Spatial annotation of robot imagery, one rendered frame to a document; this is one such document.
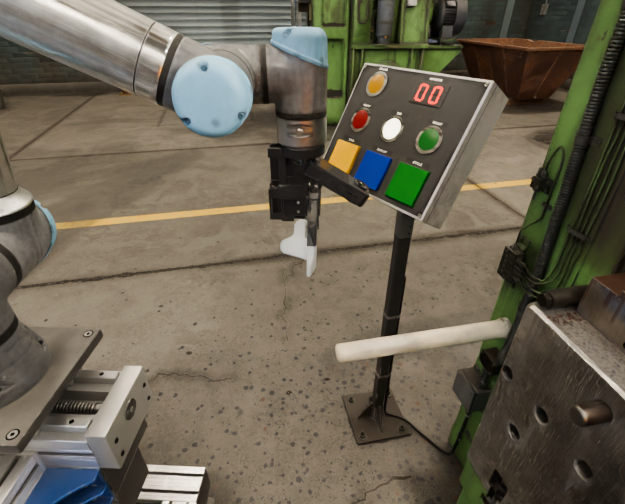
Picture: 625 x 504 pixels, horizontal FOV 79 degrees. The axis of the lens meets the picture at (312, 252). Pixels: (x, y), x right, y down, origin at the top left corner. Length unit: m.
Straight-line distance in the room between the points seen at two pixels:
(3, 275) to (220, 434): 1.05
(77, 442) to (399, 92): 0.87
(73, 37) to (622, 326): 0.73
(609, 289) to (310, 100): 0.49
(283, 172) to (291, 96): 0.12
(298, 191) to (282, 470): 1.08
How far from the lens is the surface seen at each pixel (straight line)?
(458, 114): 0.81
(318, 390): 1.64
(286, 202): 0.61
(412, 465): 1.52
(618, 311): 0.67
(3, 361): 0.72
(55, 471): 0.82
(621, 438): 0.65
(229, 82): 0.40
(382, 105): 0.92
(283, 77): 0.55
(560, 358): 0.68
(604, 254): 0.87
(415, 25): 5.38
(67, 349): 0.79
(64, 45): 0.46
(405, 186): 0.80
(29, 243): 0.76
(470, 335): 1.03
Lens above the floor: 1.31
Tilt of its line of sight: 33 degrees down
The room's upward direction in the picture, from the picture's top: straight up
